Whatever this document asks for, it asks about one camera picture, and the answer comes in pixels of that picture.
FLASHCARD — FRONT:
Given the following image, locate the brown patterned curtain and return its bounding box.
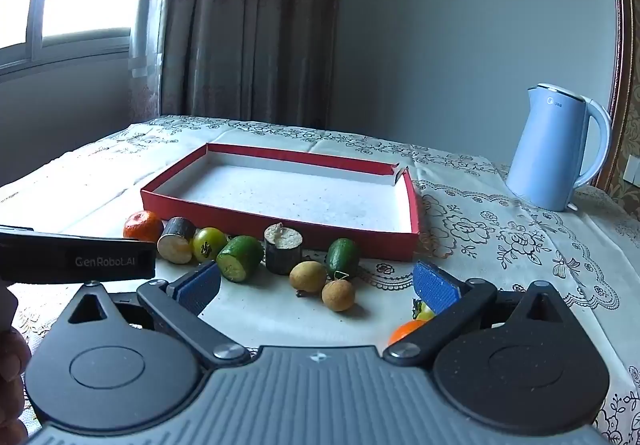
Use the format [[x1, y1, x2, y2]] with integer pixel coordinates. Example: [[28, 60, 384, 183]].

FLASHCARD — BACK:
[[127, 0, 346, 130]]

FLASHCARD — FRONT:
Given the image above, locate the eggplant chunk with pale top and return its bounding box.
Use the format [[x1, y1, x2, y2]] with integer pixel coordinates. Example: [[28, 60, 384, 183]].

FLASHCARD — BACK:
[[263, 223, 304, 276]]

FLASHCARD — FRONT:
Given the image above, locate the tangerine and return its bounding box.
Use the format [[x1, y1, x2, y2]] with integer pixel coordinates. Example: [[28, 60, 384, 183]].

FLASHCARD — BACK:
[[388, 319, 428, 347], [123, 210, 165, 244]]

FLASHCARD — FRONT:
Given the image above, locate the light blue electric kettle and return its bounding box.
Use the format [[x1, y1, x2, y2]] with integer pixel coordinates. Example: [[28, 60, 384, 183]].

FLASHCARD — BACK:
[[506, 84, 613, 212]]

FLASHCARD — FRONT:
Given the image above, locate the green tomato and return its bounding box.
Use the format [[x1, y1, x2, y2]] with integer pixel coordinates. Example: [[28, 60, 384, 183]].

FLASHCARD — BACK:
[[412, 299, 437, 322], [192, 226, 229, 263]]

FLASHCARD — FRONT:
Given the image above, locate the person's left hand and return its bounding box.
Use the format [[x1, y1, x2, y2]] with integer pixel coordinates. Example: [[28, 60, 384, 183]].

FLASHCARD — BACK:
[[0, 282, 32, 445]]

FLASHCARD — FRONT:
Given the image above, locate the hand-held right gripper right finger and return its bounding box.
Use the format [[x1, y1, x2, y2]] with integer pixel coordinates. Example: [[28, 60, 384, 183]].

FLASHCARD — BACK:
[[382, 260, 572, 368]]

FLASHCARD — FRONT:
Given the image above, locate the brown longan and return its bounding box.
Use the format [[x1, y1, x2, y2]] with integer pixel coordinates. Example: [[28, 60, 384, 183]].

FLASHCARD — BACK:
[[321, 278, 356, 312], [289, 260, 328, 294]]

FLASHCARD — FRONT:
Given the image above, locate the red cardboard box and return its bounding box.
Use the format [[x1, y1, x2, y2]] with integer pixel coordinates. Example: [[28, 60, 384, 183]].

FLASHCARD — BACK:
[[140, 143, 420, 262]]

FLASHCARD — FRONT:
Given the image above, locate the cut green cucumber piece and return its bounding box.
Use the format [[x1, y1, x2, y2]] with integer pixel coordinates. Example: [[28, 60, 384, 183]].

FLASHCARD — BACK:
[[216, 235, 264, 283]]

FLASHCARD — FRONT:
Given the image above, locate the dark eggplant chunk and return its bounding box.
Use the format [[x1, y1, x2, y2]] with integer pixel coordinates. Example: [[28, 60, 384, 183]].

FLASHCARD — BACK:
[[157, 216, 197, 266]]

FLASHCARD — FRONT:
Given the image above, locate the small green avocado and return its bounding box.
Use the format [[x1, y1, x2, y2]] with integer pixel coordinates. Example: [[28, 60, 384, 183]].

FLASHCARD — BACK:
[[325, 238, 361, 281]]

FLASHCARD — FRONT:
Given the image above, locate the brown wooden frame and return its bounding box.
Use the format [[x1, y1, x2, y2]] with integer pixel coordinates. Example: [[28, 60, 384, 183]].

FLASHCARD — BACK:
[[595, 0, 640, 206]]

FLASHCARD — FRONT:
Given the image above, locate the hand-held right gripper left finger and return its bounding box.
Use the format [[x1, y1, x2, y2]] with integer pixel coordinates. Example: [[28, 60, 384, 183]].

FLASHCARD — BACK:
[[66, 261, 251, 368]]

